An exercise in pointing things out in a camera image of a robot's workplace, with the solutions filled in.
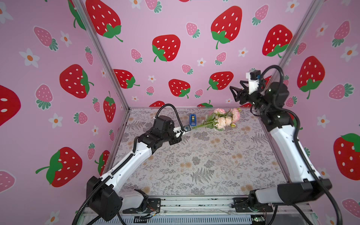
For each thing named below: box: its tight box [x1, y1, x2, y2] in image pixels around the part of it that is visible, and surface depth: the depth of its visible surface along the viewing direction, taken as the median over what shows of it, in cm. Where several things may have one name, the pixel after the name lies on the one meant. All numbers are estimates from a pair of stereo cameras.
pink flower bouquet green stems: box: [191, 107, 241, 132], surface depth 76 cm
